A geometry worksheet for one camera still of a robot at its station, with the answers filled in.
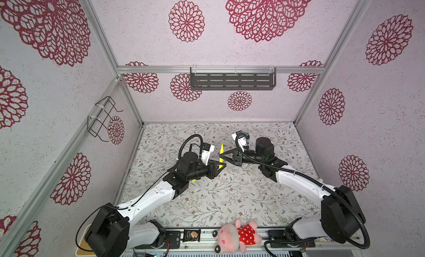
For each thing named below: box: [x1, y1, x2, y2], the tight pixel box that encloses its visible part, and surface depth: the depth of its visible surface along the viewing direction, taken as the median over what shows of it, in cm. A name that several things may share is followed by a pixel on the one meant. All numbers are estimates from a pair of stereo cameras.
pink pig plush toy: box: [212, 219, 263, 254], surface depth 70 cm
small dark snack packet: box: [182, 228, 201, 243], surface depth 76 cm
